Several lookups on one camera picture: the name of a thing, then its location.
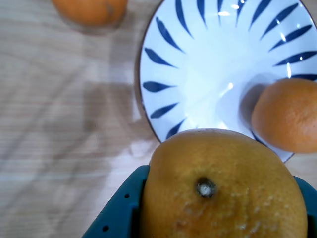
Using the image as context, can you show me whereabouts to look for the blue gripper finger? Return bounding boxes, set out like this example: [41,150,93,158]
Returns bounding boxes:
[293,176,317,238]
[81,165,151,238]

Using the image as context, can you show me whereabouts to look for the yellow-orange mandarin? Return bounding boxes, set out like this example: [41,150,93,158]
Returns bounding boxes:
[138,128,309,238]

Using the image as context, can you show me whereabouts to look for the dark orange oval mandarin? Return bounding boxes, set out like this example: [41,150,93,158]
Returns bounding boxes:
[251,78,317,153]

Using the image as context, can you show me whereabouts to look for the small round orange mandarin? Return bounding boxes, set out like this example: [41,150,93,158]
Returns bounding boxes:
[51,0,129,27]

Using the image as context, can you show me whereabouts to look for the white plate blue strokes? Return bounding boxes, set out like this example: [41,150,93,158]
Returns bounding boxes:
[135,0,317,164]

